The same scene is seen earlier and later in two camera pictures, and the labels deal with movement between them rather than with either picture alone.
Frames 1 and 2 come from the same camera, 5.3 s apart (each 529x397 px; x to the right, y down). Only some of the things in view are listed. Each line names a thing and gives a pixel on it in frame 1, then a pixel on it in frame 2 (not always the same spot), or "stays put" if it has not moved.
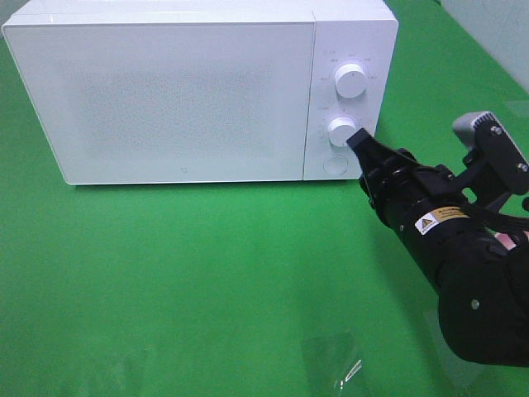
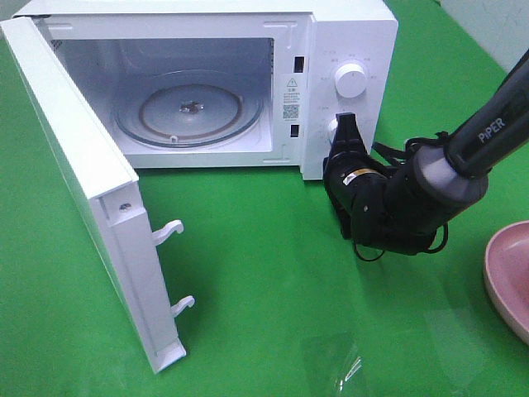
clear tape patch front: x=331 y=361 stays put
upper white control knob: x=350 y=80 stays put
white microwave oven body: x=130 y=92 stays put
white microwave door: x=129 y=102 → x=116 y=216
